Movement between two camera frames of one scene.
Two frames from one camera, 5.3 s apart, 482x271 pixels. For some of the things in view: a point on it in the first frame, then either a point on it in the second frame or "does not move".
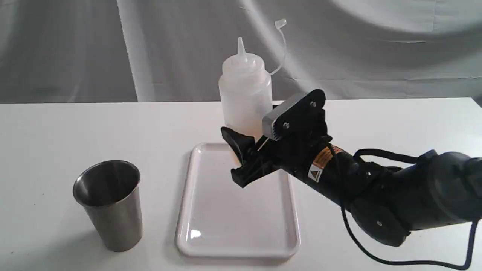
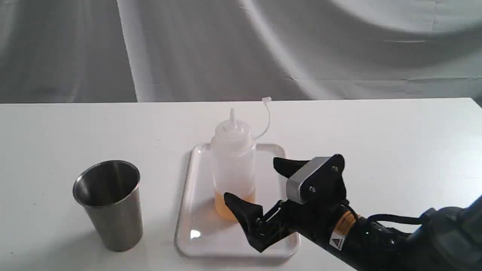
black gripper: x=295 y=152 -> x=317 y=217
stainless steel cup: x=110 y=191 does not move
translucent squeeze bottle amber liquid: x=245 y=93 -> x=233 y=159
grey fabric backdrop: x=119 y=51 does not move
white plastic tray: x=217 y=217 does not move
